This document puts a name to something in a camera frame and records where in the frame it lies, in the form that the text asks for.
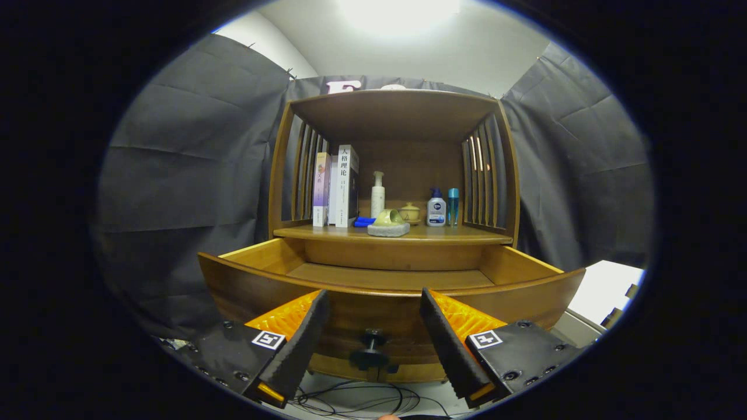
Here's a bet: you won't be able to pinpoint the purple book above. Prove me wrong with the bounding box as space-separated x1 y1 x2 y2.
313 152 332 228

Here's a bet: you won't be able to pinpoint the white grey appliance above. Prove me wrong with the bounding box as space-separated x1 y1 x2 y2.
551 260 645 351

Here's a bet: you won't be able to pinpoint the brown wooden cabinet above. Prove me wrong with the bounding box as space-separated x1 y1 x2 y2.
267 89 521 386

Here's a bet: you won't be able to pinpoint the black floor cables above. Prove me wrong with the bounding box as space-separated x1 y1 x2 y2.
292 379 451 419

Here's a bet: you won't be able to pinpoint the brown wooden drawer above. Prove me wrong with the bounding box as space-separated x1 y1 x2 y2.
197 236 587 374

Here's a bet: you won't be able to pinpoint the thick white book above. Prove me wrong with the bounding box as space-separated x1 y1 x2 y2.
336 145 359 229

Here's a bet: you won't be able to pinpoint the thin pale book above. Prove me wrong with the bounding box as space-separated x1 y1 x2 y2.
328 156 339 226

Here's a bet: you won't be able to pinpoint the wooden cabinet countertop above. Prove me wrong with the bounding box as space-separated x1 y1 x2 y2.
273 225 514 246

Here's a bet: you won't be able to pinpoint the white pump bottle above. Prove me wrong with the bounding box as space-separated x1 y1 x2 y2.
371 171 386 219

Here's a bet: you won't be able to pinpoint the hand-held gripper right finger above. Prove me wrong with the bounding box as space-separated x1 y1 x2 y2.
418 287 586 410

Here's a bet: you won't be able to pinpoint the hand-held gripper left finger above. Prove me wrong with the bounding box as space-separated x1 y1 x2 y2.
174 289 331 410

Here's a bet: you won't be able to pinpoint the white lotion bottle blue cap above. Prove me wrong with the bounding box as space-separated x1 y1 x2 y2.
426 188 447 228

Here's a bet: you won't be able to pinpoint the green handled scrub sponge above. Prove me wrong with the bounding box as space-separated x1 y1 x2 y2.
367 209 411 238

